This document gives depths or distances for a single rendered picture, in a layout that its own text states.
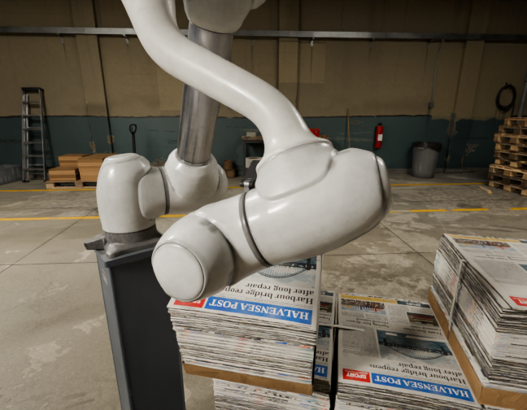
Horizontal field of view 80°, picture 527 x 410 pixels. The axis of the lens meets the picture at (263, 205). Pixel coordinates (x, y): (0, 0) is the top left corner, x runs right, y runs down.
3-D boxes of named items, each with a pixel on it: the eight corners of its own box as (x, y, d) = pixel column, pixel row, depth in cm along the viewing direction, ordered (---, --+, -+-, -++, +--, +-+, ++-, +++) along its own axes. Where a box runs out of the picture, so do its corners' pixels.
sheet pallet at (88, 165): (126, 179, 684) (123, 153, 668) (111, 188, 605) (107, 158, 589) (68, 180, 676) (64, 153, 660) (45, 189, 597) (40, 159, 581)
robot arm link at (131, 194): (99, 221, 102) (89, 153, 96) (157, 212, 111) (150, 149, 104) (102, 237, 88) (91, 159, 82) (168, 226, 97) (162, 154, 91)
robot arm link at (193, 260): (211, 274, 51) (285, 250, 47) (158, 329, 36) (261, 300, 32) (184, 212, 50) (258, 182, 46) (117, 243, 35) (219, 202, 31)
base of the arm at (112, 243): (80, 242, 100) (77, 225, 98) (150, 227, 113) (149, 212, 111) (92, 263, 86) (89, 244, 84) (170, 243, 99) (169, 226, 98)
